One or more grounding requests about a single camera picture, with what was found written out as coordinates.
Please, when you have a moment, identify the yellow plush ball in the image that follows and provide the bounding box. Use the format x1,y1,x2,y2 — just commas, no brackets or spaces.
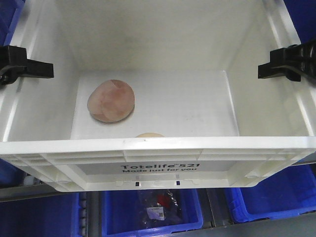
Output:
136,132,164,138

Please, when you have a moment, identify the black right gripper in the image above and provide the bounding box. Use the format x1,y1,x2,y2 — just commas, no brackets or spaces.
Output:
258,39,316,86

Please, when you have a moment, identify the white plastic Totelife tote box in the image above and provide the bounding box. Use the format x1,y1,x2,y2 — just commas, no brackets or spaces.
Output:
0,0,316,192

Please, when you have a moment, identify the blue plastic bin left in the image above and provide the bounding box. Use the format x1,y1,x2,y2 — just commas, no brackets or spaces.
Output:
0,193,82,237

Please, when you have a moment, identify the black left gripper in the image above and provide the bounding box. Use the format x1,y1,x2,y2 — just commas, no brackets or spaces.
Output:
0,45,54,85

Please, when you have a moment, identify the blue plastic bin centre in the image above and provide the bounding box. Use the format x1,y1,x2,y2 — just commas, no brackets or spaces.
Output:
101,189,203,237

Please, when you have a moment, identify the blue plastic bin right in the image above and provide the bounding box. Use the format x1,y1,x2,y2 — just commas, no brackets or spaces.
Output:
225,165,316,223

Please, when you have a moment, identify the blue plastic bin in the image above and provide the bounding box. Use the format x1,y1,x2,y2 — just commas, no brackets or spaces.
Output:
0,193,82,237
225,165,316,223
101,189,203,237

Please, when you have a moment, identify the pink plush ball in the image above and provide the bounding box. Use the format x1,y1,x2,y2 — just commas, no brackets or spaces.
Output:
87,79,135,122

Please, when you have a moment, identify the clear bag with label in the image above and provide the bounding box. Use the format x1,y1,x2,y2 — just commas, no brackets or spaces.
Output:
137,189,183,229

